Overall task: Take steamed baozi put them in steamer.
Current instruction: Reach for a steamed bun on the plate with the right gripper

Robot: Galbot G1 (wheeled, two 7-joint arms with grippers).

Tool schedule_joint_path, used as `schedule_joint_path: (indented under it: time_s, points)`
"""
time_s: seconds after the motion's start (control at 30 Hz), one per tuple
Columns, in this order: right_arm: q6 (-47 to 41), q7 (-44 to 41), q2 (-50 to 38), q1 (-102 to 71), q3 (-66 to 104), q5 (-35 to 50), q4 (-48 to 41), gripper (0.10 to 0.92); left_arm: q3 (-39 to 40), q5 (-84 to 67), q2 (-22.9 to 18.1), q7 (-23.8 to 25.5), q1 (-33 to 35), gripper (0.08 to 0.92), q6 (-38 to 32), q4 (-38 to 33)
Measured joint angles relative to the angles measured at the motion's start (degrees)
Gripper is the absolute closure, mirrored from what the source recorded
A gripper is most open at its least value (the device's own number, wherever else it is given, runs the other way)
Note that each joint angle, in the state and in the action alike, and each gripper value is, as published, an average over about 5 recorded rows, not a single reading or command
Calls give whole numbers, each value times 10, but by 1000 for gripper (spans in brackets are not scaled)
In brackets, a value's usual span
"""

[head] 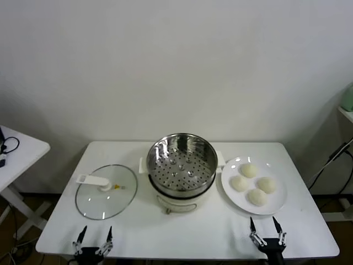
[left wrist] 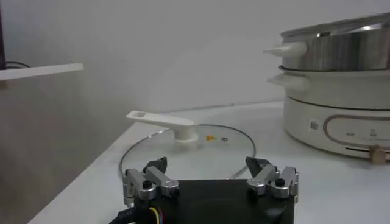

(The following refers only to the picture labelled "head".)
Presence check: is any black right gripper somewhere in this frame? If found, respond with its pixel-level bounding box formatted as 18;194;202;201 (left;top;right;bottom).
249;216;287;265

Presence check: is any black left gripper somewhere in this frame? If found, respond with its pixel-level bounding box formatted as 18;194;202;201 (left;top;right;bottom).
72;225;114;262

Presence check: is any white steamed baozi bun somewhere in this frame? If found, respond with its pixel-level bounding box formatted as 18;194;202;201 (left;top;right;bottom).
256;177;277;194
240;163;259;178
229;175;249;192
246;188;268;206

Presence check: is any stainless steel steamer basket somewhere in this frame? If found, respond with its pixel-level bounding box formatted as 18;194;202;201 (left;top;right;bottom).
145;132;218;193

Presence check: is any white round plate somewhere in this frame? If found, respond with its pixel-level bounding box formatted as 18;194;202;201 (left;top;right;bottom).
220;156;288;216

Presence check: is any cream electric cooker pot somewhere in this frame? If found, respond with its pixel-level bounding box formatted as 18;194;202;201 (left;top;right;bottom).
137;150;226;215

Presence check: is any white folding side table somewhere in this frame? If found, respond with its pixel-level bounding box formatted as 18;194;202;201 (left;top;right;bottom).
0;125;52;232

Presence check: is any white shelf board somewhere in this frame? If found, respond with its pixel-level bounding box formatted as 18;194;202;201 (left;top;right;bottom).
338;106;353;124

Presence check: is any pale green container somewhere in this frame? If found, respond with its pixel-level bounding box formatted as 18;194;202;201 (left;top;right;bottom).
339;84;353;112

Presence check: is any glass lid with white handle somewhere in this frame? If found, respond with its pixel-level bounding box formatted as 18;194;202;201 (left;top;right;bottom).
74;163;138;221

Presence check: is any looped black cable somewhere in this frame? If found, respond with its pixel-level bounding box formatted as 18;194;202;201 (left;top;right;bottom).
0;136;20;160

